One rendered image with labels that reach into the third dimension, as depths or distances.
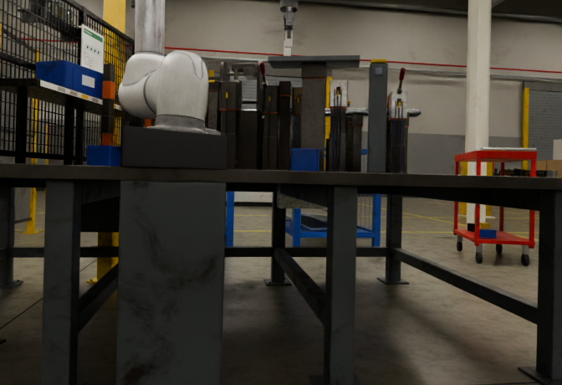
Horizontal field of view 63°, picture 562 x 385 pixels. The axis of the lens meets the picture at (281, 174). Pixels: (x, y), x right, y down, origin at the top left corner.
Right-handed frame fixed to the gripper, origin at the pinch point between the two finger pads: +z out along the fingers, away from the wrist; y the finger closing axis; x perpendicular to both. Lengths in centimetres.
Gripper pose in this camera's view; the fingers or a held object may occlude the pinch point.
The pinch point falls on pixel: (288, 49)
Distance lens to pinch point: 197.2
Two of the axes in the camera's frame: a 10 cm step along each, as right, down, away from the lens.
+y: -0.3, 0.0, 10.0
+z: -0.2, 10.0, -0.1
